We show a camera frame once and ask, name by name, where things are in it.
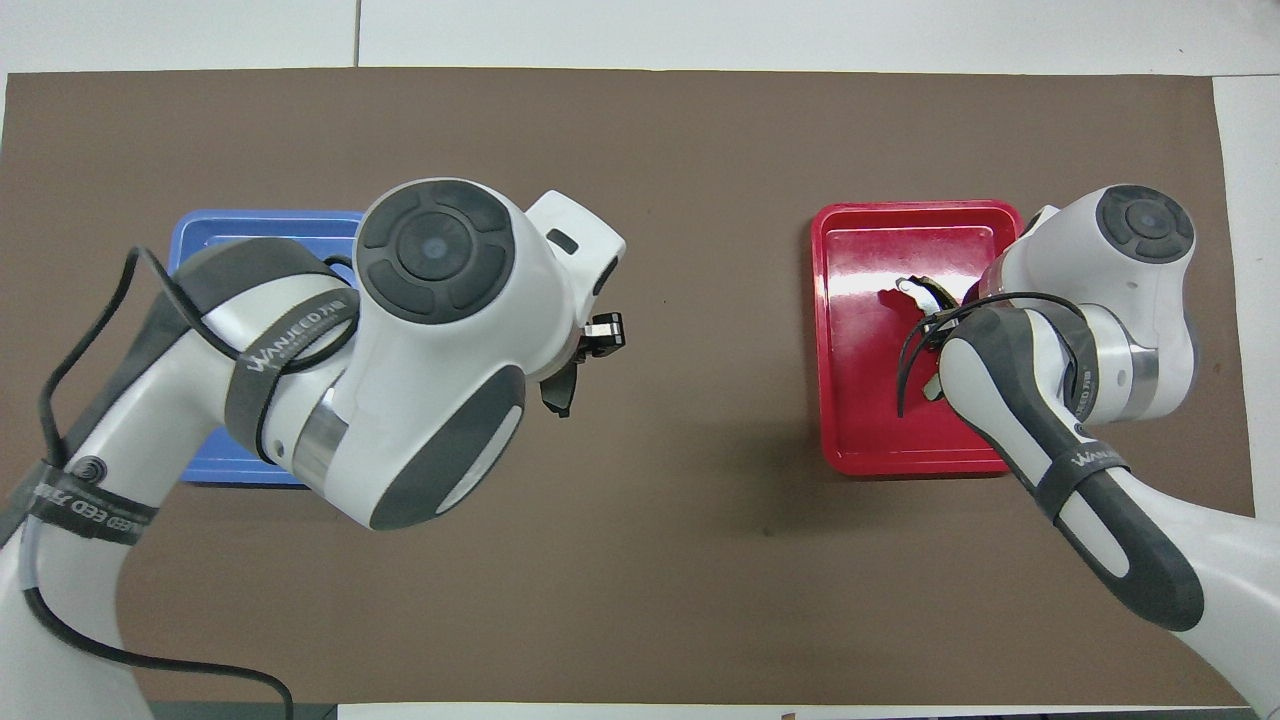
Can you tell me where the dark brake pad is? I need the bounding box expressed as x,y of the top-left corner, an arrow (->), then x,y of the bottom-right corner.
540,360 -> 583,419

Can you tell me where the curved brake shoe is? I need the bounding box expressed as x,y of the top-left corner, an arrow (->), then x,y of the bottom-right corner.
880,276 -> 963,319

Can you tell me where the brown table mat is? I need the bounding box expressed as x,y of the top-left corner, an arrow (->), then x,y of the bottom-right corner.
0,67 -> 1256,706

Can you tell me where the red plastic tray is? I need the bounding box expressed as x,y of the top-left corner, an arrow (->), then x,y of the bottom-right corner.
811,200 -> 1026,477

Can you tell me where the blue plastic tray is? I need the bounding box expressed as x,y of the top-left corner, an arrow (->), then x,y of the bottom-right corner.
168,209 -> 366,488

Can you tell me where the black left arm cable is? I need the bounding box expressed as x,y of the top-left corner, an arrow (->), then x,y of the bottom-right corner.
20,245 -> 361,720

